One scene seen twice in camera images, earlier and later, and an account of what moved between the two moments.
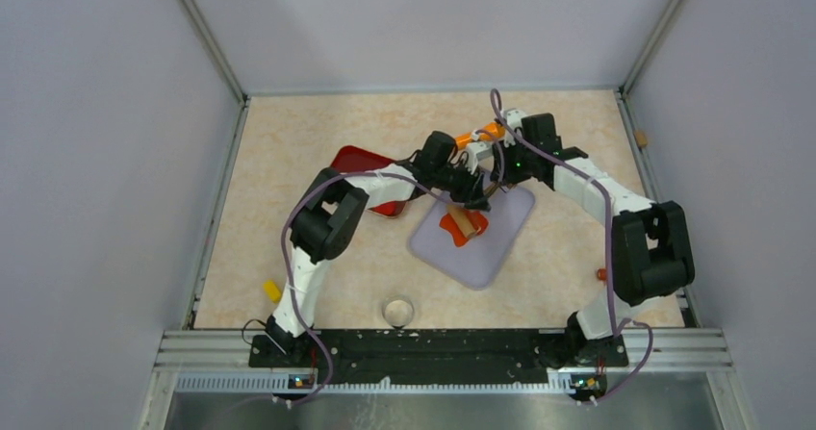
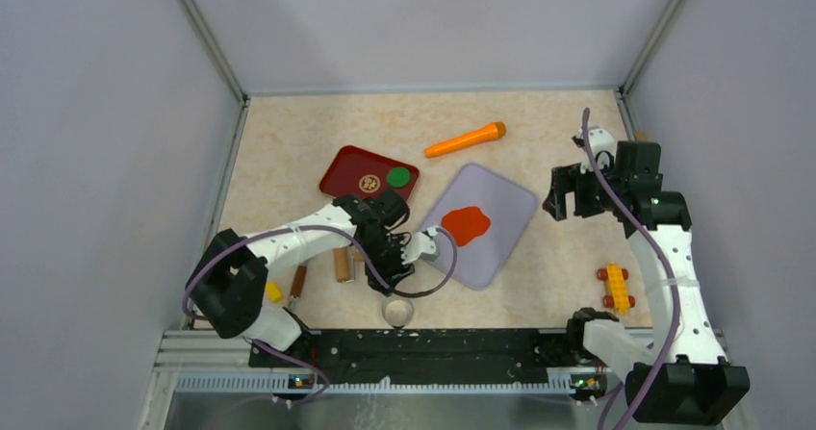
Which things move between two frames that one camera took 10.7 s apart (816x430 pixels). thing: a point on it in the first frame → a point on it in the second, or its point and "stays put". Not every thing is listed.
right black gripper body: x=517 y=162 → x=590 y=197
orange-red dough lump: x=476 y=218 stays put
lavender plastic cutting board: x=480 y=261 stays put
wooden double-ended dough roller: x=464 y=219 → x=348 y=265
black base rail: x=434 y=356 stays put
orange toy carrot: x=491 y=131 stays put
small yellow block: x=272 y=290 stays put
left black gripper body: x=457 y=180 → x=387 y=256
